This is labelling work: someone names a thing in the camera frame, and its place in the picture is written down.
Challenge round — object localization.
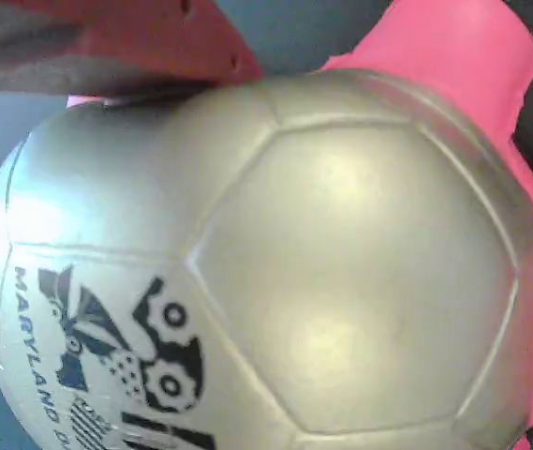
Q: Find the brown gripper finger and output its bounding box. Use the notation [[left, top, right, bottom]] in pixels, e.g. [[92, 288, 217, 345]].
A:
[[0, 0, 266, 97]]

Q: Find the red turtle toy grey shell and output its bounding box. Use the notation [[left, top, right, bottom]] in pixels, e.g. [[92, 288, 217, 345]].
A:
[[0, 0, 533, 450]]

